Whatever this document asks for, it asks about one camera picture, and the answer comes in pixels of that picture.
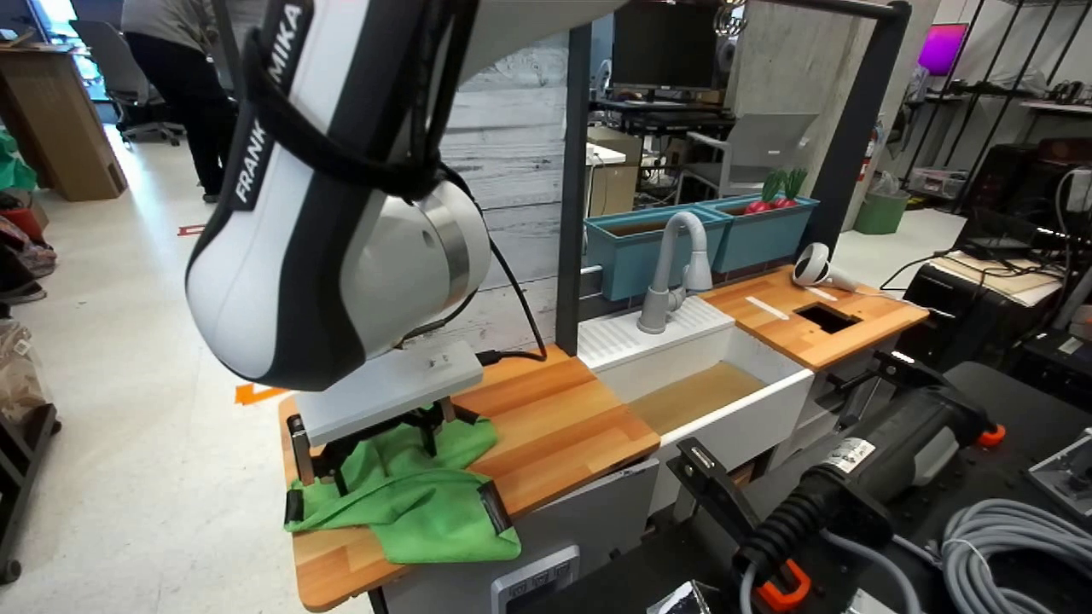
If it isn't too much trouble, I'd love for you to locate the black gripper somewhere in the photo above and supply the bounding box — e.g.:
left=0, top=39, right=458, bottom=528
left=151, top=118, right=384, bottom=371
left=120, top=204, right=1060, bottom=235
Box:
left=310, top=403, right=458, bottom=495

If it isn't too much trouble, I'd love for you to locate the green cloth towel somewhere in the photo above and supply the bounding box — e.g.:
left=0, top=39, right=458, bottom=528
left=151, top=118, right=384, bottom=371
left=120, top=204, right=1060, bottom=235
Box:
left=284, top=418, right=525, bottom=569

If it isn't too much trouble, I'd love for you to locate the wooden toy kitchen counter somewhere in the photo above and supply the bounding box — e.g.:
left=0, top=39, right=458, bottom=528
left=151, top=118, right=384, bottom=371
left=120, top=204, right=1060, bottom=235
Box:
left=275, top=266, right=934, bottom=614

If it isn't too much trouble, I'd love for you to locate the white toy sink basin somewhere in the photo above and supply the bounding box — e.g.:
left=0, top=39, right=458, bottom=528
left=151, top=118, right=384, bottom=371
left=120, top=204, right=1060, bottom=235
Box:
left=578, top=296, right=819, bottom=477

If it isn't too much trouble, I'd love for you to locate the blue plastic bin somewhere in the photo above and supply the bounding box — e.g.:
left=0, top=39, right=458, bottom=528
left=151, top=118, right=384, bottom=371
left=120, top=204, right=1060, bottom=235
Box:
left=582, top=204, right=731, bottom=309
left=711, top=196, right=822, bottom=278

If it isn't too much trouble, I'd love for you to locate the grey toy faucet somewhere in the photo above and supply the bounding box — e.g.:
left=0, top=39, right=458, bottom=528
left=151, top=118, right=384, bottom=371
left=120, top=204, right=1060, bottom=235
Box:
left=634, top=207, right=718, bottom=339

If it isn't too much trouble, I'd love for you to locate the black floor stand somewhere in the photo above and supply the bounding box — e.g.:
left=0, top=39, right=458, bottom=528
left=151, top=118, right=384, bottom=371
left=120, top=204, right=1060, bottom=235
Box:
left=0, top=398, right=67, bottom=591

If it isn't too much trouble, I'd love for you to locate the person in dark trousers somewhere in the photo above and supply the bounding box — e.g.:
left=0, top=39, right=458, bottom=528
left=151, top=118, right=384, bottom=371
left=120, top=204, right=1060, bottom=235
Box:
left=116, top=0, right=272, bottom=204

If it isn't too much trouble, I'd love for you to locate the orange and black bar clamp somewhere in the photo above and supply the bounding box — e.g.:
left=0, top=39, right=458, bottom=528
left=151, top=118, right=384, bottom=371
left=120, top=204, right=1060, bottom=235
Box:
left=736, top=552, right=819, bottom=614
left=969, top=419, right=1012, bottom=453

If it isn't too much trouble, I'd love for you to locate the brown wooden cabinet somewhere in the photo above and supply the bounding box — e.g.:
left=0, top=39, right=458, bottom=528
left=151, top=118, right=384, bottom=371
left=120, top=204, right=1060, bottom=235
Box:
left=0, top=42, right=130, bottom=204

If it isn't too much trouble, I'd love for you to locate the grey chair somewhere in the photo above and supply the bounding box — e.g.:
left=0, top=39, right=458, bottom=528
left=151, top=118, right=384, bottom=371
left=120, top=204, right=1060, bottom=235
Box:
left=678, top=108, right=854, bottom=204

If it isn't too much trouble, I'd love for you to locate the black monitor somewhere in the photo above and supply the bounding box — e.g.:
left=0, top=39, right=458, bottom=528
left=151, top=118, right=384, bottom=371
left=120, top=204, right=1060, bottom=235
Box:
left=612, top=0, right=736, bottom=96

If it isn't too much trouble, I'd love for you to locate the green bucket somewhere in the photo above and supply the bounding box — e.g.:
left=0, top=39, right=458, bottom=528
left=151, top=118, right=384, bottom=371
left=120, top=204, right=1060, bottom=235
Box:
left=848, top=186, right=913, bottom=239

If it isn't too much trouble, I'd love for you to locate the grey metal device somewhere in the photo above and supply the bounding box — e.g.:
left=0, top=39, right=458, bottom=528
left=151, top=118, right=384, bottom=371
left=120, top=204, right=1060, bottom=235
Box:
left=1026, top=425, right=1092, bottom=528

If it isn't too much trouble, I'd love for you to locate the purple lit screen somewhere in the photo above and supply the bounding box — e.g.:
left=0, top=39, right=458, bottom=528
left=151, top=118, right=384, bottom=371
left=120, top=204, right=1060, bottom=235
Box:
left=913, top=21, right=971, bottom=79

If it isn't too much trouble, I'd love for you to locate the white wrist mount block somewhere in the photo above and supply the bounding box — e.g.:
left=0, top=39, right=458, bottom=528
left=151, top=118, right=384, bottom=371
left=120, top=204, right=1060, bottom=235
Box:
left=297, top=339, right=489, bottom=450

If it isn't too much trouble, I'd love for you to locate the small black bracket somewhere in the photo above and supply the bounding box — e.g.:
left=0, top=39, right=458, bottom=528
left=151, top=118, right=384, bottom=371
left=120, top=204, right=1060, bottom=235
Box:
left=481, top=489, right=515, bottom=531

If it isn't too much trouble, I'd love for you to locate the black metal frame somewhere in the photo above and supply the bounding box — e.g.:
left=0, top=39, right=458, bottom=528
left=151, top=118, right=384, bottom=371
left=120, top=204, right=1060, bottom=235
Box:
left=553, top=0, right=913, bottom=357

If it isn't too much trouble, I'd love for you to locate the black cable connector white label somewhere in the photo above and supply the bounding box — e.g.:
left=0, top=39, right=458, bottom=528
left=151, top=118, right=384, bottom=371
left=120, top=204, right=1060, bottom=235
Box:
left=736, top=386, right=992, bottom=573

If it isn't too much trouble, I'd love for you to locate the grey coiled cable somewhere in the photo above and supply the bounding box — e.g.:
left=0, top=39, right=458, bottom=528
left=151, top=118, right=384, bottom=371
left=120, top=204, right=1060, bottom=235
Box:
left=934, top=495, right=1092, bottom=614

